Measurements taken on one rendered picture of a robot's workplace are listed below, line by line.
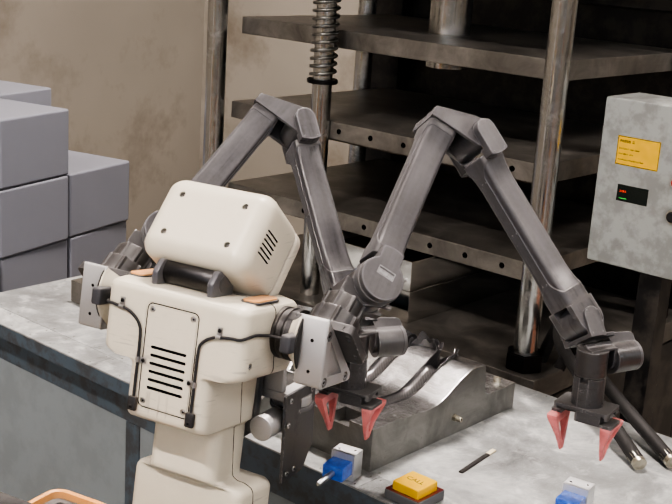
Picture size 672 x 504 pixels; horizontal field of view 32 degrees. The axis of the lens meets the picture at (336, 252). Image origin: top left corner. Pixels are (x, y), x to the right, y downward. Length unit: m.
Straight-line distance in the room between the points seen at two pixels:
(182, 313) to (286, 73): 4.53
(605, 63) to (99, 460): 1.59
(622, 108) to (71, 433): 1.55
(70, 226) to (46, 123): 0.43
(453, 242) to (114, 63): 3.25
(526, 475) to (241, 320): 0.79
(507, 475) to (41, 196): 2.44
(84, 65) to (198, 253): 4.02
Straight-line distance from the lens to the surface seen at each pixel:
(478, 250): 3.04
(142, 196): 6.35
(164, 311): 1.90
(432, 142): 2.09
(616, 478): 2.43
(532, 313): 2.91
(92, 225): 4.62
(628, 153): 2.86
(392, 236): 1.97
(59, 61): 5.73
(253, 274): 1.87
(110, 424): 2.88
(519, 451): 2.48
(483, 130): 2.13
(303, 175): 2.28
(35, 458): 3.19
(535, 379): 2.92
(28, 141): 4.26
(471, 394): 2.53
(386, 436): 2.32
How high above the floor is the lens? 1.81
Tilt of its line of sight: 15 degrees down
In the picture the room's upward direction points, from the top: 4 degrees clockwise
